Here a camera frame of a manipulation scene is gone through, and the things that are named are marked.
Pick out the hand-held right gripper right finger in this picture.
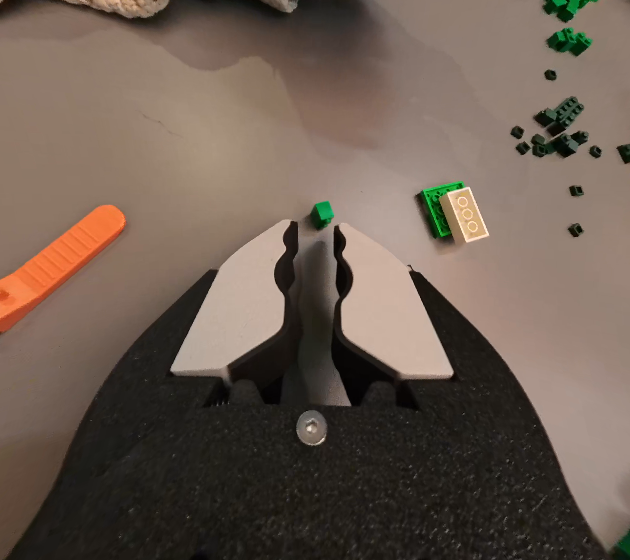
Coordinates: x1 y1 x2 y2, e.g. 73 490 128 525
332 223 454 407

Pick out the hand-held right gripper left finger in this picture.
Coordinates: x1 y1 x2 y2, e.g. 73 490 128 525
170 219 302 405

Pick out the small green lego brick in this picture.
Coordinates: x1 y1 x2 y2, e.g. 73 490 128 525
310 201 335 230

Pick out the pile of green lego bricks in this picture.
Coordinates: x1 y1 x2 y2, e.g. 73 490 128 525
545 27 594 57
541 0 601 24

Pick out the orange lego brick separator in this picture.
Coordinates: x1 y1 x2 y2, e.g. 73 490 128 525
0 205 127 333

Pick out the green plate with white brick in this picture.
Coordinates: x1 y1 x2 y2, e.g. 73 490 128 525
417 182 490 246

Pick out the pile of dark green bricks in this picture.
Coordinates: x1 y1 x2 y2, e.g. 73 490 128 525
509 96 603 159

